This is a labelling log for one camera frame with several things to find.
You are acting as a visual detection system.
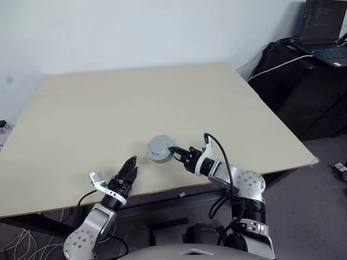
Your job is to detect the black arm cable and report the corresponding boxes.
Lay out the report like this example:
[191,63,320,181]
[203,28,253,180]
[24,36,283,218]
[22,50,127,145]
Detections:
[76,189,128,253]
[203,132,240,220]

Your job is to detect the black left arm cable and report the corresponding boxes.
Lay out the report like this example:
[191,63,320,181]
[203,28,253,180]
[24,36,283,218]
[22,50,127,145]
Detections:
[76,189,128,253]

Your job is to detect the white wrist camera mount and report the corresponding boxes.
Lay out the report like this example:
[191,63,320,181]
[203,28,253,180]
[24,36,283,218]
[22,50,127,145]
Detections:
[193,136,215,177]
[89,171,127,205]

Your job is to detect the black open laptop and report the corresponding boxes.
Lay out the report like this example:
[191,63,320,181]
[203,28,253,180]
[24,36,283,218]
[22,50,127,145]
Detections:
[292,0,347,68]

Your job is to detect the black cabinet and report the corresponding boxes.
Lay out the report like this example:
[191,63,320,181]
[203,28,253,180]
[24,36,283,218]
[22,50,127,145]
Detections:
[247,40,347,141]

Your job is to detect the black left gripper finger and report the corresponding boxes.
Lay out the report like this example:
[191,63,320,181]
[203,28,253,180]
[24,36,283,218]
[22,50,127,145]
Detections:
[119,155,137,176]
[125,166,139,188]

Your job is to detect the white cable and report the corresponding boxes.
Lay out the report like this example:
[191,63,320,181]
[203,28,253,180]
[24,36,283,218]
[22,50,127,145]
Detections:
[247,54,314,81]

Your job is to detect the black laptop cable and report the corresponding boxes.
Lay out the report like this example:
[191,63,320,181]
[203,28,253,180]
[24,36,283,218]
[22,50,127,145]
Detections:
[274,36,301,44]

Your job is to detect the dark rounded shape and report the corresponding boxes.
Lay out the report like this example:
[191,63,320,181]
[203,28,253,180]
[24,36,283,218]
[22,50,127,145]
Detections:
[185,222,226,246]

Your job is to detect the white power strip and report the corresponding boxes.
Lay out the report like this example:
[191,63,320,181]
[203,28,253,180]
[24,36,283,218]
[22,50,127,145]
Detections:
[0,119,15,134]

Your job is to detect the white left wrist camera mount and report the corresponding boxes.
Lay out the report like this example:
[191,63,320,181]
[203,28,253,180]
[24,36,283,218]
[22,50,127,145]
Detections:
[89,171,127,205]

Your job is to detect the small grey black device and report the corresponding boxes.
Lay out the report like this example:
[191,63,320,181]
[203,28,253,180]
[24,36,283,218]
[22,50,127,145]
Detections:
[327,161,347,183]

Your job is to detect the grey robot torso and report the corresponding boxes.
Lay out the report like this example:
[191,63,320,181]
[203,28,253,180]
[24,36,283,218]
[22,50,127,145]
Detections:
[118,236,259,260]

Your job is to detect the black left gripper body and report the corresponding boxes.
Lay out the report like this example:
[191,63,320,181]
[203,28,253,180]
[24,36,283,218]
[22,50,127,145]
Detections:
[108,173,134,202]

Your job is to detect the grey round cap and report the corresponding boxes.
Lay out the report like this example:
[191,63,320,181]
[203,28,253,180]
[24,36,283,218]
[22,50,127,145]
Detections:
[146,135,177,164]

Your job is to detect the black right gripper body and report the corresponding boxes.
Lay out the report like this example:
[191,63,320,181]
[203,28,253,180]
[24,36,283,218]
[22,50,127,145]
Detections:
[181,147,203,173]

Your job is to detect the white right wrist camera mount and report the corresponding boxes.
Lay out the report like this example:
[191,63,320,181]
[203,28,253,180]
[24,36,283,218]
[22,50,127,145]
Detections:
[193,136,215,177]

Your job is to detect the black metal table frame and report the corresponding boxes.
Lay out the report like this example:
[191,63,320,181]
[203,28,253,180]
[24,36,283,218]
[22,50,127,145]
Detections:
[0,167,301,233]

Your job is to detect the white floor cables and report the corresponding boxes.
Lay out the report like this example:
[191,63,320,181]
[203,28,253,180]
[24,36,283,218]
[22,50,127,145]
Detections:
[0,227,66,260]

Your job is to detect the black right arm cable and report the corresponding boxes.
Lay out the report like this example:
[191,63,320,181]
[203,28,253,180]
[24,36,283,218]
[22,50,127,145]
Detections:
[203,132,240,220]

